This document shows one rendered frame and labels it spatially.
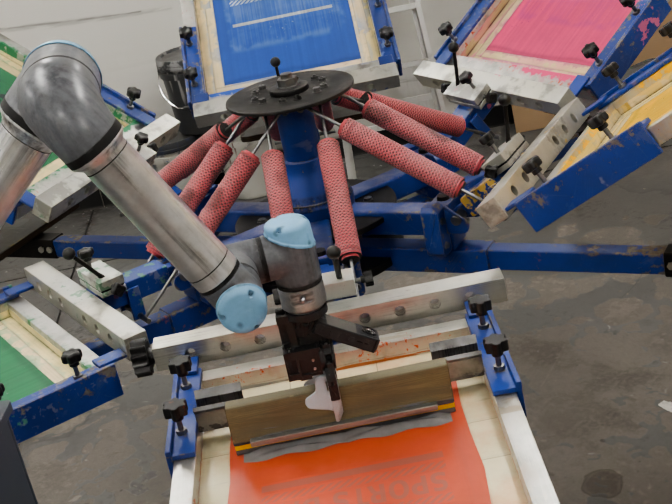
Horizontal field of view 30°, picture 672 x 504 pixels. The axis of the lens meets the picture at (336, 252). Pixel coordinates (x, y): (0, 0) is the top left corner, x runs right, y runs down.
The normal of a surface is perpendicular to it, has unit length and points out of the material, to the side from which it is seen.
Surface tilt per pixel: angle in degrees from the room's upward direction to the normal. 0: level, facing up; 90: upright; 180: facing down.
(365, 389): 89
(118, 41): 90
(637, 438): 0
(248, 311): 90
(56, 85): 44
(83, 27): 90
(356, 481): 0
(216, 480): 0
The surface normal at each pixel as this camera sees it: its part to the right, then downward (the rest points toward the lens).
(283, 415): 0.06, 0.36
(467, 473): -0.19, -0.90
